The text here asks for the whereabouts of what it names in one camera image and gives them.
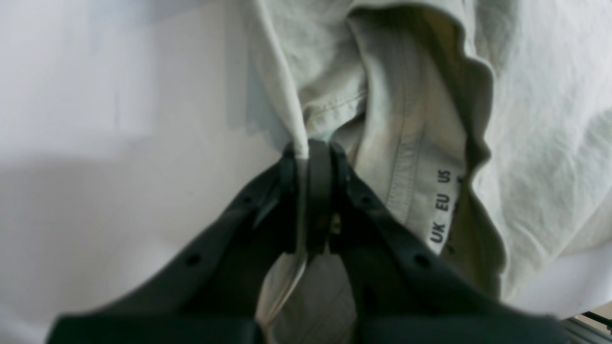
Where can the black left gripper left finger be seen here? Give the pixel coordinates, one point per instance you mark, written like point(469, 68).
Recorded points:
point(208, 293)

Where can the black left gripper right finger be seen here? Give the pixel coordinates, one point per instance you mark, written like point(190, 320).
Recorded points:
point(404, 294)

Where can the beige t-shirt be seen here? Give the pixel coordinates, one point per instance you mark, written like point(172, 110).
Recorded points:
point(483, 125)

